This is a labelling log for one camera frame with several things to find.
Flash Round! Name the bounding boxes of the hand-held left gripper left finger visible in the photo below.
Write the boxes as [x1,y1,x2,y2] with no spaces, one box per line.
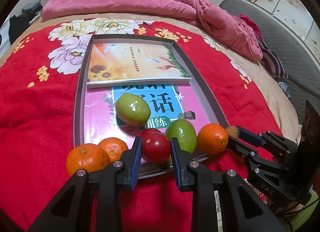
[27,136,143,232]

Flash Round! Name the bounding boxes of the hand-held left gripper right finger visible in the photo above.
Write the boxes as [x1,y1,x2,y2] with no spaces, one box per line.
[170,137,288,232]

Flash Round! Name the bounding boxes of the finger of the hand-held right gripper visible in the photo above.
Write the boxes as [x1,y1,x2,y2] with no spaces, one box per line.
[237,126,300,158]
[227,135,285,172]

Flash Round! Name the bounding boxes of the red cherry tomato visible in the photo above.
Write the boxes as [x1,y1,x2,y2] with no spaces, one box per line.
[142,132,172,163]
[139,127,163,139]

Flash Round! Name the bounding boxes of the mandarin orange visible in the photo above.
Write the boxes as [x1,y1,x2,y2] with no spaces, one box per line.
[197,123,229,155]
[98,137,129,162]
[66,143,111,177]

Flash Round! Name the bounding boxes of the green jujube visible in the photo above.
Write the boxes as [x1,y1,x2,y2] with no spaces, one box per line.
[115,93,151,127]
[165,119,198,154]

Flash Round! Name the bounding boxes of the grey shallow cardboard box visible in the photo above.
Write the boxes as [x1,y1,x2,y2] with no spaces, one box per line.
[73,34,230,180]

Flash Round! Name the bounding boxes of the green garment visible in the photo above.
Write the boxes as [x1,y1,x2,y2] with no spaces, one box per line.
[280,197,320,232]

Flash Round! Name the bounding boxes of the silver crumpled wrapper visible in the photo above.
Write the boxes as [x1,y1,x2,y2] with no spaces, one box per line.
[278,81,291,98]

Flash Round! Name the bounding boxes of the pink cover workbook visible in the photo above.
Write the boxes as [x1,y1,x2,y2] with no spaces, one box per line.
[84,84,213,172]

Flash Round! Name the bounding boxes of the striped cloth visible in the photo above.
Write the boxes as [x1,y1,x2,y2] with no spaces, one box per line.
[256,38,288,78]

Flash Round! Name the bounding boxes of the grey quilted sofa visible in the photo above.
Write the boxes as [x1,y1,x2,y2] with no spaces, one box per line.
[219,0,320,122]

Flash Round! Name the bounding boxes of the sunflower cover book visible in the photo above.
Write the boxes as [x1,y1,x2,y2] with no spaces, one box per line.
[86,43,192,89]

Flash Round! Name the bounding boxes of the red garment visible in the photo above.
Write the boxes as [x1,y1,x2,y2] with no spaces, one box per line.
[237,15,263,39]

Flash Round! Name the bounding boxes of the red floral blanket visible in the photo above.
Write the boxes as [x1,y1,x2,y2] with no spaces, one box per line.
[0,19,283,232]

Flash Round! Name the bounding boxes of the pink quilt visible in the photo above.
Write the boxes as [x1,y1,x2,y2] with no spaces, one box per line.
[41,0,263,60]

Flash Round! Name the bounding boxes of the grey folded clothes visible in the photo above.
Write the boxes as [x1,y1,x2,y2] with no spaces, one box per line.
[22,0,42,19]

